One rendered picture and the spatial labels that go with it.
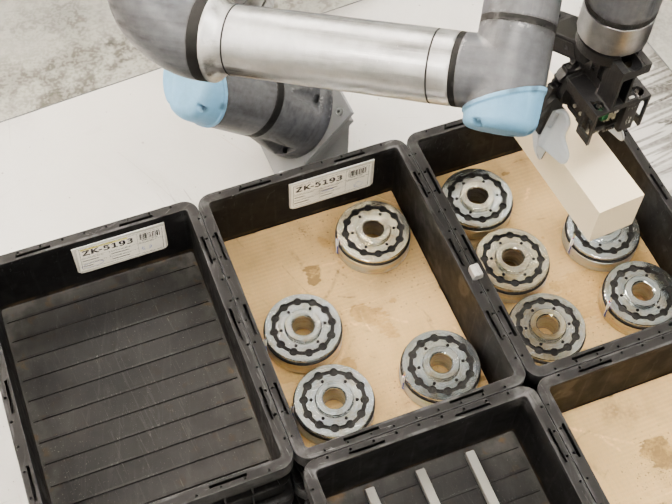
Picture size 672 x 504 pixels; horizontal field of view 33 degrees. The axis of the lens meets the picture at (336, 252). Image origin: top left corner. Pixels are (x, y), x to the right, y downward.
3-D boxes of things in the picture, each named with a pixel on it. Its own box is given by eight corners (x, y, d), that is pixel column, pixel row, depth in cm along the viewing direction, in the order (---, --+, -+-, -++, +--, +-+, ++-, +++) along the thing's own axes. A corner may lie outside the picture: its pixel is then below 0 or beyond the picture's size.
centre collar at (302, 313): (277, 319, 149) (277, 317, 149) (311, 305, 151) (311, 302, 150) (294, 349, 147) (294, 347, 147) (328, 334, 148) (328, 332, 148)
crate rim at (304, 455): (195, 207, 153) (194, 197, 151) (401, 146, 160) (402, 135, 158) (298, 471, 134) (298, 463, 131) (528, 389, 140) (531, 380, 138)
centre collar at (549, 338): (522, 317, 150) (522, 314, 150) (555, 305, 152) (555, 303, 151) (539, 348, 148) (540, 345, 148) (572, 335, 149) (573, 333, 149)
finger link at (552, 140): (540, 190, 133) (575, 136, 126) (515, 153, 136) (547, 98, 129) (561, 186, 135) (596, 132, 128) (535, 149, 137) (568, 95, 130)
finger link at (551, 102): (529, 136, 131) (561, 81, 124) (522, 127, 132) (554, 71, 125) (560, 131, 133) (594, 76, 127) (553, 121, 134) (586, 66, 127)
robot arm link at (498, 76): (69, 63, 120) (530, 129, 105) (87, -41, 120) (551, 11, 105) (122, 82, 131) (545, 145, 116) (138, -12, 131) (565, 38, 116)
